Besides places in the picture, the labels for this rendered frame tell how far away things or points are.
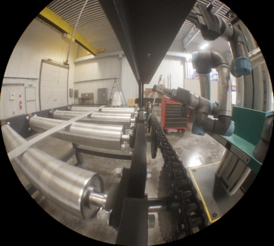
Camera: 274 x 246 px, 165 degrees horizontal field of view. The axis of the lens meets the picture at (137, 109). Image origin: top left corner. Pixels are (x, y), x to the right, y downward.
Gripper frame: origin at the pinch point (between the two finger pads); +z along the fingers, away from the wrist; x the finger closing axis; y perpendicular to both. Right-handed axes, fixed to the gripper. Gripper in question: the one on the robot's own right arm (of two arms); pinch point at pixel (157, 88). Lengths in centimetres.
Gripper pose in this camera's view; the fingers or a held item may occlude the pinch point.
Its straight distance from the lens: 44.3
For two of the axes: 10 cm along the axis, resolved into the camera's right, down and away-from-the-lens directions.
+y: 2.7, -9.6, -0.8
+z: -9.6, -2.7, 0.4
